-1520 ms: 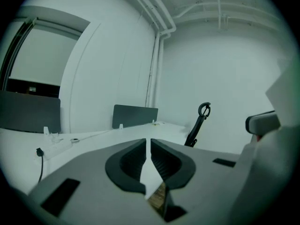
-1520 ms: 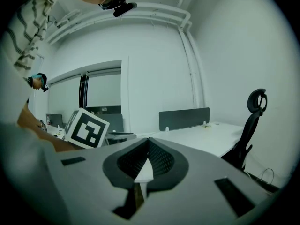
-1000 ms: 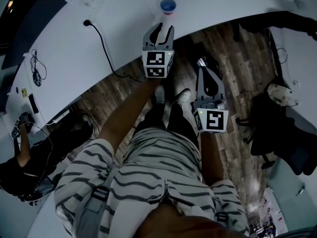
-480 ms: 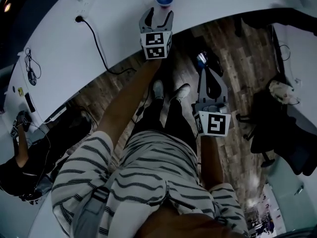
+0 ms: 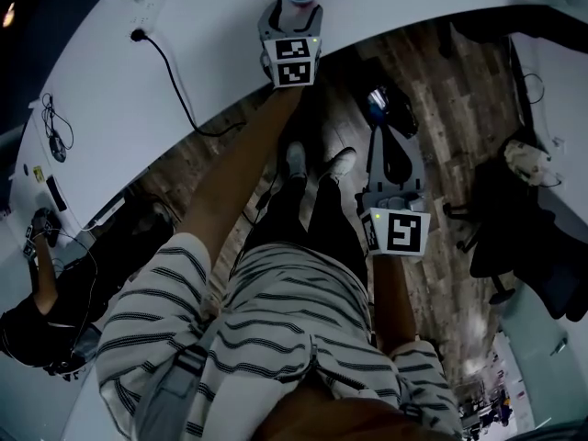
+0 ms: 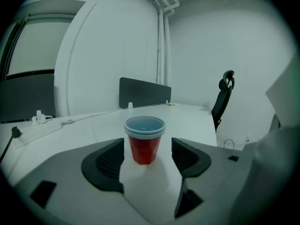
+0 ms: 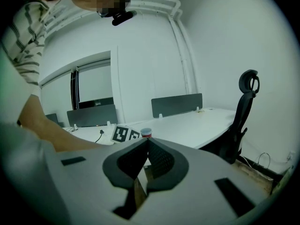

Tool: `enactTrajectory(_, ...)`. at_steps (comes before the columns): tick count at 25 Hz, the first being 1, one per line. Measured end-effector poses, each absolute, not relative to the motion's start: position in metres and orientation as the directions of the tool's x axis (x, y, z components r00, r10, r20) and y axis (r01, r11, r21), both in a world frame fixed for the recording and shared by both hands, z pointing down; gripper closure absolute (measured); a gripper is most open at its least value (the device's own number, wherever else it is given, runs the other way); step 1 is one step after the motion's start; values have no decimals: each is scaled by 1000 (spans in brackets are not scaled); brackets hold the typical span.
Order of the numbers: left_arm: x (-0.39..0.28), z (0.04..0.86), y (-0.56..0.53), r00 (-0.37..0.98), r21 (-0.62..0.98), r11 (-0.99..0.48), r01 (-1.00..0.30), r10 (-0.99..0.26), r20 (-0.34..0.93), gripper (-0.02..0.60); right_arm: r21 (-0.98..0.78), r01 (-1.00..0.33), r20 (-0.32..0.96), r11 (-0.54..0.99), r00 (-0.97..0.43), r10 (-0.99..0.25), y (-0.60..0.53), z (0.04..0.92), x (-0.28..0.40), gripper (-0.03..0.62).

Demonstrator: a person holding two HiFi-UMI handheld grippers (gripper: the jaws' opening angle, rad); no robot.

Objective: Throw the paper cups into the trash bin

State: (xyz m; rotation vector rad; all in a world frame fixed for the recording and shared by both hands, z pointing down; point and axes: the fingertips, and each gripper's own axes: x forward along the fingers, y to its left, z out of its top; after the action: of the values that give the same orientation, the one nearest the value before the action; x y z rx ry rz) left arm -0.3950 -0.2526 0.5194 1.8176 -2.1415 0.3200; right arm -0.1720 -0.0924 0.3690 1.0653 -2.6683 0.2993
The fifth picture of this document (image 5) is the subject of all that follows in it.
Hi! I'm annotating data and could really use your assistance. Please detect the black power cable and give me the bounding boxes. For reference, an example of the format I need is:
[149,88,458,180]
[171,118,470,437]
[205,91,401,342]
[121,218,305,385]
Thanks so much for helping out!
[130,28,247,137]

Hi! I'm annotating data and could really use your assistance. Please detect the white desk foot bar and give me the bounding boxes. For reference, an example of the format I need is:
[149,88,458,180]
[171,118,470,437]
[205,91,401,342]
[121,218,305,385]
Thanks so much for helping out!
[82,198,128,232]

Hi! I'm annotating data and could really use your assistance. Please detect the black wall cable loop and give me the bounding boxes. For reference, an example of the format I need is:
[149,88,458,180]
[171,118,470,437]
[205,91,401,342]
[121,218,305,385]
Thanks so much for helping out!
[523,73,546,105]

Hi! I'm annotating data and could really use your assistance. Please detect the person's right forearm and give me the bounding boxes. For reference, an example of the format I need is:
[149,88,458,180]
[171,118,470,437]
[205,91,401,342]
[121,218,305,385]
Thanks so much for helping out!
[370,253,419,356]

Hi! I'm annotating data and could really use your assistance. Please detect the person's right white shoe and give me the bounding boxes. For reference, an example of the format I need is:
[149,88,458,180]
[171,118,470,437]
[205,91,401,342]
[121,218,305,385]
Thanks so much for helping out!
[321,147,357,184]

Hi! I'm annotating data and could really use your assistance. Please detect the black phone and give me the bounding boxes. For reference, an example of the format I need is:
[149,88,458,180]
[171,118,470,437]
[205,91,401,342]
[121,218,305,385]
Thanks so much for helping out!
[45,175,69,213]

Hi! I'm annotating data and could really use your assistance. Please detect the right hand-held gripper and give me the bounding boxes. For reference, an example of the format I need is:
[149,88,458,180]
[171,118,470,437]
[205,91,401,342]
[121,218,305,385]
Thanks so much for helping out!
[356,124,432,257]

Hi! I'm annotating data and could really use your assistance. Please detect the person's left white shoe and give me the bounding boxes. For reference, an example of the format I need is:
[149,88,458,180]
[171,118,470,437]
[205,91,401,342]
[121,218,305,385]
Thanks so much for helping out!
[285,141,308,181]

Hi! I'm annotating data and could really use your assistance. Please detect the person's left forearm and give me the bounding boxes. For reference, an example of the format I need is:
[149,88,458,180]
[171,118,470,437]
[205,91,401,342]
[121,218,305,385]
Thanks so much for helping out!
[183,85,307,266]

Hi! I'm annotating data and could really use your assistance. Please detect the black plastic container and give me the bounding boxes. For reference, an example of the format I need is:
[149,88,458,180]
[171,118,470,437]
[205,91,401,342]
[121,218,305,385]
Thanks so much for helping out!
[367,85,420,140]

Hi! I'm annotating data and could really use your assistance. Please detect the grey harness strap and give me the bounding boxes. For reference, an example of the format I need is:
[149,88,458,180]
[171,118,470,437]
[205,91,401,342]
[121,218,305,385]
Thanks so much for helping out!
[135,319,217,441]
[397,374,426,424]

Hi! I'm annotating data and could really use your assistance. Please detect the person's white shoe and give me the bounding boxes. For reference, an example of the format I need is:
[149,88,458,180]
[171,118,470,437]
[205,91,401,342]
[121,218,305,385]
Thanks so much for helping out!
[321,147,357,184]
[285,141,308,181]

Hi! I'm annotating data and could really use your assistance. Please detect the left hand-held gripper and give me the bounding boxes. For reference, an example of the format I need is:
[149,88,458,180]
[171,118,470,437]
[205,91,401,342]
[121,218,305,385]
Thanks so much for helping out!
[257,0,324,89]

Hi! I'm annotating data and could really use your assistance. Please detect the black trousers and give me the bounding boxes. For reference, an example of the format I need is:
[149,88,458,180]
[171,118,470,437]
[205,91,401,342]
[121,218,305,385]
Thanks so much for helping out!
[247,172,368,293]

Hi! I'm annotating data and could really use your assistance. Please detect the white plastic bag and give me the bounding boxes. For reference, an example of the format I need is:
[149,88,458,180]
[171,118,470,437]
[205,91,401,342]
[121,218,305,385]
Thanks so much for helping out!
[503,139,552,187]

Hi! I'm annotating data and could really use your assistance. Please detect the tangled black earphone cable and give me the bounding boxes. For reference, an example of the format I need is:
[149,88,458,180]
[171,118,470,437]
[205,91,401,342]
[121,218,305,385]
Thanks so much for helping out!
[40,92,74,163]

